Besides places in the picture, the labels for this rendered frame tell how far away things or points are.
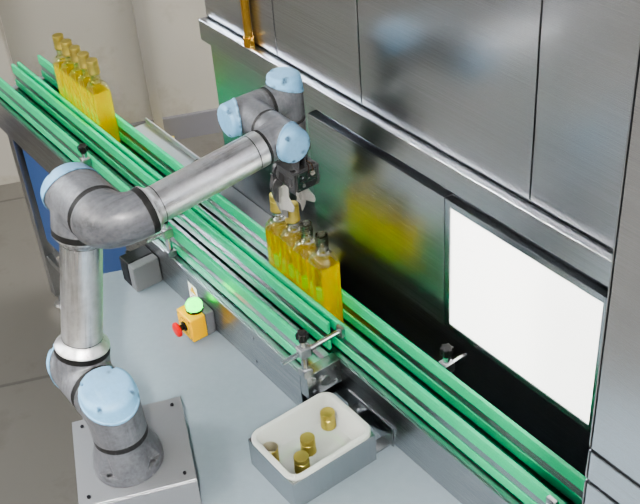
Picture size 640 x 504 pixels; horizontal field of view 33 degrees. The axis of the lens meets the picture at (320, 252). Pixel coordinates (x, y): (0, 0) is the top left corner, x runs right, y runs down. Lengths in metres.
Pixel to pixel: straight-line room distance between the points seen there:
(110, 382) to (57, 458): 1.40
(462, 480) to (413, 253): 0.49
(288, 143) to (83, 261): 0.46
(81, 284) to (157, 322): 0.67
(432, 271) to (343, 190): 0.31
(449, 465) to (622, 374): 0.90
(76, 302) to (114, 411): 0.23
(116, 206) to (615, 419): 0.98
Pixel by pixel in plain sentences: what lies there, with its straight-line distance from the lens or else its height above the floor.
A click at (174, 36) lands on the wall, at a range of 4.86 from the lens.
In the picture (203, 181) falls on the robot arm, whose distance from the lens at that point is 2.05.
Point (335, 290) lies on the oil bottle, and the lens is 2.46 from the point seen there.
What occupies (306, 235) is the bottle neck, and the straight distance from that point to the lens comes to 2.43.
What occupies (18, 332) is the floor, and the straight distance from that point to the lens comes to 4.13.
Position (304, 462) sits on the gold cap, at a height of 0.81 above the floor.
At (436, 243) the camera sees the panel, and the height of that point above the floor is 1.19.
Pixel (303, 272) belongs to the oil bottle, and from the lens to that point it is 2.48.
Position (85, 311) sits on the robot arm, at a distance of 2.22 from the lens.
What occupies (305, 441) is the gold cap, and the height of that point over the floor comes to 0.81.
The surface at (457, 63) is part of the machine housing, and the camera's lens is 2.04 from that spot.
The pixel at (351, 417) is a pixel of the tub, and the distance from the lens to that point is 2.39.
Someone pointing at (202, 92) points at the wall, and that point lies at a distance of 4.99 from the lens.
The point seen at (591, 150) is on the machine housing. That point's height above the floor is 1.57.
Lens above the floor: 2.55
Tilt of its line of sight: 37 degrees down
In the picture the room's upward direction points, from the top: 5 degrees counter-clockwise
